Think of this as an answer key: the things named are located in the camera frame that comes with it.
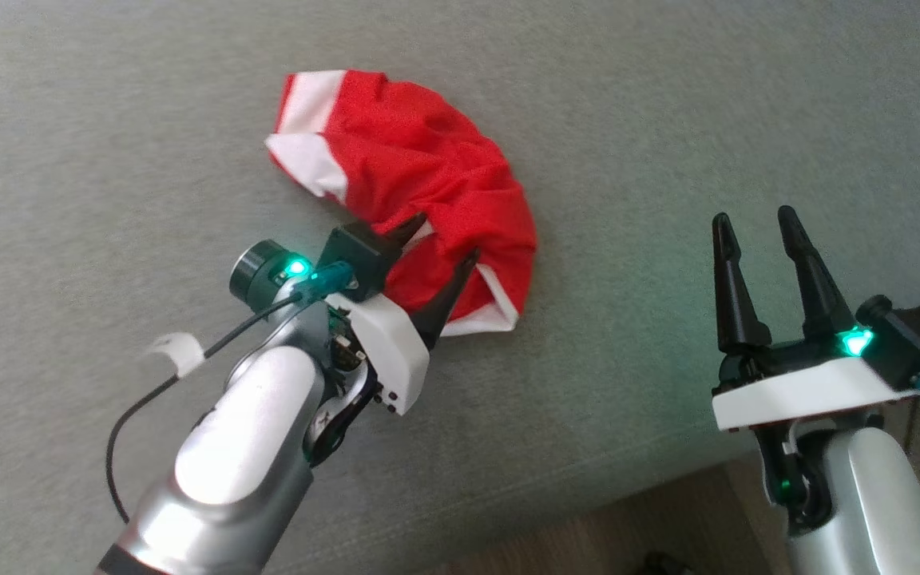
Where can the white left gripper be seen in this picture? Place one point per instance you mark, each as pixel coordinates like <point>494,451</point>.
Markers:
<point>392,343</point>

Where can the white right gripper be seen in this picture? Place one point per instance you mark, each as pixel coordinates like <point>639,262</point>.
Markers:
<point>803,395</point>

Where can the red basketball shorts white trim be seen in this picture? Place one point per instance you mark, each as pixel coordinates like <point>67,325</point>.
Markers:
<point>412,152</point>

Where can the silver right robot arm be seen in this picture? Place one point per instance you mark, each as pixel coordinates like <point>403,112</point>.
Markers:
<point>867,495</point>

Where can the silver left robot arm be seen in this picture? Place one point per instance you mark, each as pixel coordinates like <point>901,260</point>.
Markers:
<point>244,431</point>

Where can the grey fabric sofa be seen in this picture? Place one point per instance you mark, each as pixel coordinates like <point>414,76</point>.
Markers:
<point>109,120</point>

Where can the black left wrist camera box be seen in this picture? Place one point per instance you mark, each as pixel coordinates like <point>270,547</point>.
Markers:
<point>360,259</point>

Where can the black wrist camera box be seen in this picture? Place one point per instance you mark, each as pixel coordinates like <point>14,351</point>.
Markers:
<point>360,259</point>
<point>915,339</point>

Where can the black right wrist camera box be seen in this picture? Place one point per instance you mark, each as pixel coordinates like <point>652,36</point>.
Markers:
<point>915,339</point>

